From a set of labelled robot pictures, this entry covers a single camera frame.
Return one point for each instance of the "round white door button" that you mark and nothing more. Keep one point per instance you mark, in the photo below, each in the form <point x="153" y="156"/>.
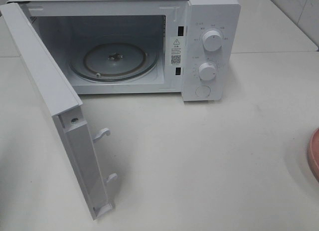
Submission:
<point x="203" y="92"/>

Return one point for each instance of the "white microwave knob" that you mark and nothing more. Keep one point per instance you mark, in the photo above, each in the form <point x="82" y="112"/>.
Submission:
<point x="212" y="40"/>
<point x="207" y="71"/>

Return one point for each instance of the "pink round plate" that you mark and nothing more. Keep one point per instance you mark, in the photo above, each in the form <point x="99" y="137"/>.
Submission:
<point x="313" y="154"/>

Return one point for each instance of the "white microwave door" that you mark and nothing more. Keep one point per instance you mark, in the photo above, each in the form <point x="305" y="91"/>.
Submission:
<point x="64" y="107"/>

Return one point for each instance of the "glass microwave turntable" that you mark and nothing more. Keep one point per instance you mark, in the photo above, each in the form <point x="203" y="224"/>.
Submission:
<point x="113" y="61"/>

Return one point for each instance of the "white microwave oven body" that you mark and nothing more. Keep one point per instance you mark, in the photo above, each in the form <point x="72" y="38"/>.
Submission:
<point x="172" y="27"/>

